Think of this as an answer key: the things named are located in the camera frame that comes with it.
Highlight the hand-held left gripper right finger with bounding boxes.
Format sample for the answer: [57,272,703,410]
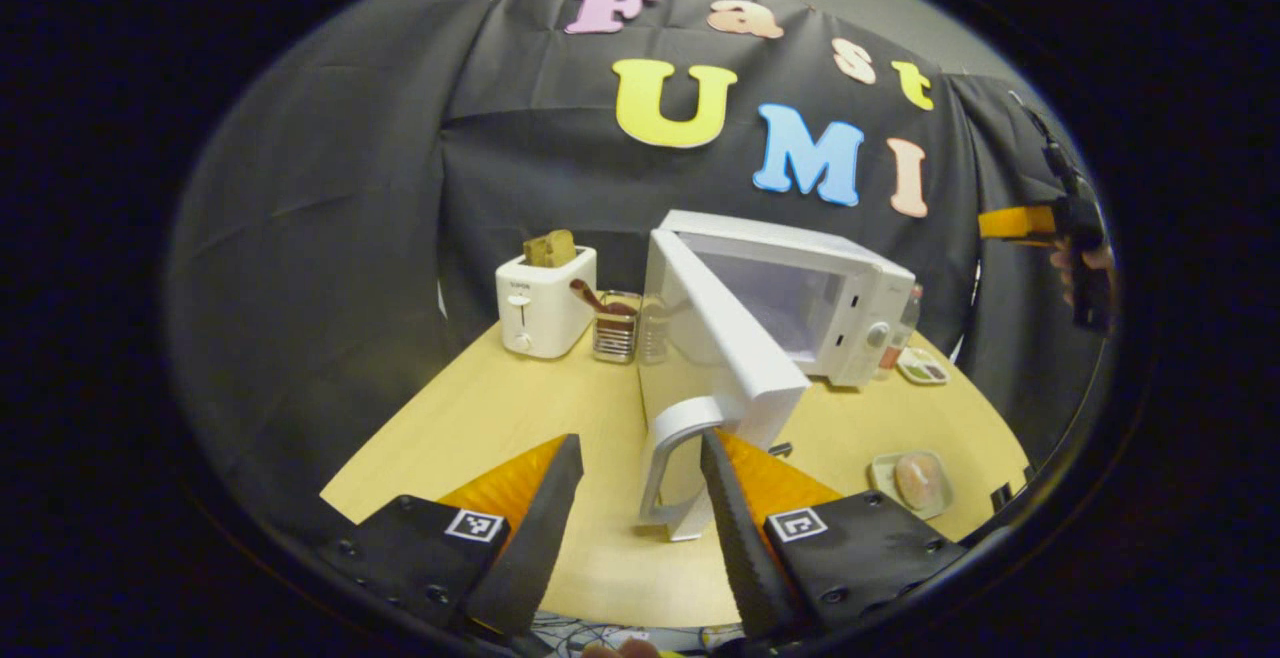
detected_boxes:
[700,428,967,644]

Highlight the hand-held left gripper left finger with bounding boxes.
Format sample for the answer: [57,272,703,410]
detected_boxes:
[335,433,585,639]

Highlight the breaded orange croquette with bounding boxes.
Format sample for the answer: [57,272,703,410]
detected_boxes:
[893,454,942,512]

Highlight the white microwave oven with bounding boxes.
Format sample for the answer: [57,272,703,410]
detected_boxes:
[637,210,917,543]

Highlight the pale green plate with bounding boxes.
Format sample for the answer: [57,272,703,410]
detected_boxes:
[868,450,955,522]

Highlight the small clear labelled bottle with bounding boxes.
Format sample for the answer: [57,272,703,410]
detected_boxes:
[878,283,922,379]

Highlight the white divided bean dish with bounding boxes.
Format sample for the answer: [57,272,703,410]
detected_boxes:
[897,346,950,386]

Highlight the clear utensil holder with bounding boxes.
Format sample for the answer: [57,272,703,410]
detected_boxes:
[592,290,642,366]

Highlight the white toaster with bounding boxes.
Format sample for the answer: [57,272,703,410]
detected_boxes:
[495,246,599,360]

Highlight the brown toast slice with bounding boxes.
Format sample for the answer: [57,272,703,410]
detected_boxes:
[522,229,579,270]

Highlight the tangled floor cables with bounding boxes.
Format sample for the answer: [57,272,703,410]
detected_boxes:
[528,612,746,657]

